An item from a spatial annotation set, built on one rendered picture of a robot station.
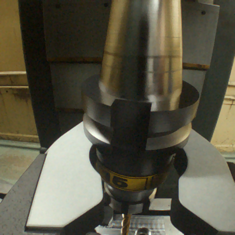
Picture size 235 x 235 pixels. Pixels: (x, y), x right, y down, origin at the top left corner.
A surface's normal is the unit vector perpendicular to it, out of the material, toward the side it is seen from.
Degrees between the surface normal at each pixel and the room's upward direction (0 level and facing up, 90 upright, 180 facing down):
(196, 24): 90
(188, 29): 90
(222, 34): 90
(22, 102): 90
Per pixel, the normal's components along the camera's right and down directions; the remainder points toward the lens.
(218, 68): -0.05, 0.48
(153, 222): 0.03, -0.88
